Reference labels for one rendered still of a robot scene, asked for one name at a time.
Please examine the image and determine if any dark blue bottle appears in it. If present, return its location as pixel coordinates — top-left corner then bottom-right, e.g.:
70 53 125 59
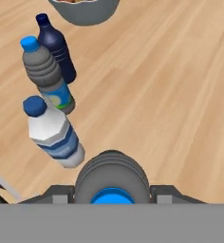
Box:
35 12 78 85

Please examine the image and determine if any white bottle with blue cap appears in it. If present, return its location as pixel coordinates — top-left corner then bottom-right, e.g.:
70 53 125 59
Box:
22 95 86 169

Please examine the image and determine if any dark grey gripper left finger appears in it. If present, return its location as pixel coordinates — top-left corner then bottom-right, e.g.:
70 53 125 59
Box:
18 184 76 205

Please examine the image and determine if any grey bowl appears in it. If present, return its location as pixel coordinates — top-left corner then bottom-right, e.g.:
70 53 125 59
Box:
47 0 121 27

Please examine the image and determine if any grey bottle with blue cap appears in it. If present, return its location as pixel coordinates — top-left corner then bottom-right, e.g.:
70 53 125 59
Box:
73 149 151 205

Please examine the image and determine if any grey bottle with green label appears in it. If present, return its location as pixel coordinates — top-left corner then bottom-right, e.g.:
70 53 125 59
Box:
20 35 76 116

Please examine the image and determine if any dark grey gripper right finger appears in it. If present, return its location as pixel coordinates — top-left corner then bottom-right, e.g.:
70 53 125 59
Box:
149 184 208 205

